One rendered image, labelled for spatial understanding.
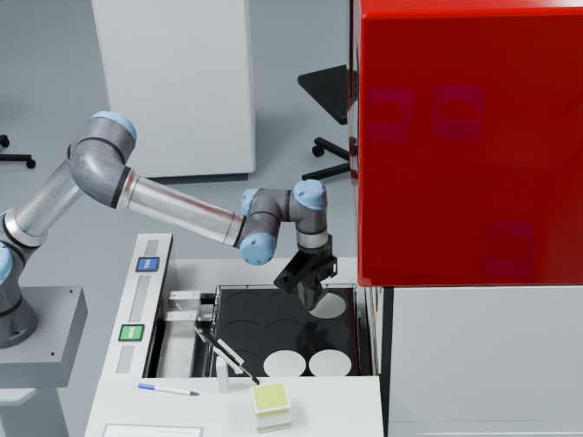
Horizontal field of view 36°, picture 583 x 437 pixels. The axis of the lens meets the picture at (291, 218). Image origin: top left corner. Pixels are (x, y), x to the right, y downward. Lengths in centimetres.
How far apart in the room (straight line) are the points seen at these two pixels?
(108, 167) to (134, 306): 46
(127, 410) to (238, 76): 235
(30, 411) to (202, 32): 207
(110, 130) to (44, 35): 421
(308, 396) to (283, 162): 267
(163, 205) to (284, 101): 320
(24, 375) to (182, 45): 210
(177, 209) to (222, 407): 44
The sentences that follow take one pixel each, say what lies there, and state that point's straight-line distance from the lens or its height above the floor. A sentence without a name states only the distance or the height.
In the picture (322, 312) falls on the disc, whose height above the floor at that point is 90.
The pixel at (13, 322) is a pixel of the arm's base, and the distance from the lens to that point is 231.
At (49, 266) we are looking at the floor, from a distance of 407.
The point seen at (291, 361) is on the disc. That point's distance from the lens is 218.
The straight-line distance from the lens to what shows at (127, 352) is 217.
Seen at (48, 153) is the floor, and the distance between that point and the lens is 487.
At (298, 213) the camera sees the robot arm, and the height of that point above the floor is 123.
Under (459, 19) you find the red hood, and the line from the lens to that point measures 158.
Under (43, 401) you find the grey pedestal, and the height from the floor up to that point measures 69.
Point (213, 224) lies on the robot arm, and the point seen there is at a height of 129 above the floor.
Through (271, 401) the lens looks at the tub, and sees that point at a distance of 191.
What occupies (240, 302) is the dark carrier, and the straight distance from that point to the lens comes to 235.
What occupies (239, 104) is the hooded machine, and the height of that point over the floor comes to 44.
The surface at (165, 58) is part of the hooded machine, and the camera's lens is 409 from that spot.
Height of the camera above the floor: 243
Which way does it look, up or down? 36 degrees down
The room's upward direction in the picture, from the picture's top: 2 degrees counter-clockwise
